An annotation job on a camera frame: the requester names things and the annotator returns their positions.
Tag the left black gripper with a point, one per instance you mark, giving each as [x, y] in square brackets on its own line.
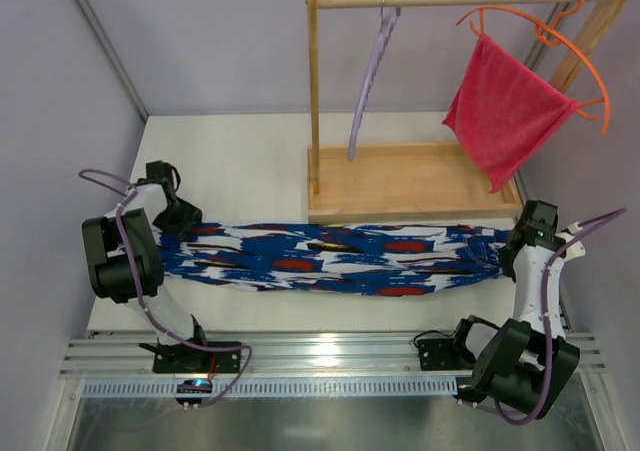
[181, 216]

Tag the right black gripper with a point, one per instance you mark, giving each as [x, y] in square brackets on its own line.
[513, 250]

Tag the blue patterned trousers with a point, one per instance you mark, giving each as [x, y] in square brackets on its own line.
[367, 259]

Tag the lilac clothes hanger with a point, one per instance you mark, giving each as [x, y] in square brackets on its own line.
[388, 21]

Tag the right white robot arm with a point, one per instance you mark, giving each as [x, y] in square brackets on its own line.
[524, 364]

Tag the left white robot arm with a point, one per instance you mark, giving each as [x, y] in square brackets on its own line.
[124, 261]

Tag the pink cloth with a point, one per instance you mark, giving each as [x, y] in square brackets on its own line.
[503, 112]

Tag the wooden clothes rack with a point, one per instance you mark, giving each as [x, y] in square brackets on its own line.
[419, 180]

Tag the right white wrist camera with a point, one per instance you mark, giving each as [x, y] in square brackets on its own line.
[571, 237]

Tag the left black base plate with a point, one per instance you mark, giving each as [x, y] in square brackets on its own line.
[180, 359]

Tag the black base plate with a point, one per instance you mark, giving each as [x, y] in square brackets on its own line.
[442, 352]
[180, 359]

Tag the aluminium mounting rail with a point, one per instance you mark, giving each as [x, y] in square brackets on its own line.
[107, 354]

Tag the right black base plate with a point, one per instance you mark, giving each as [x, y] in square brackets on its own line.
[442, 352]

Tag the slotted cable duct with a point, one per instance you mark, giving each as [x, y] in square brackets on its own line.
[272, 387]

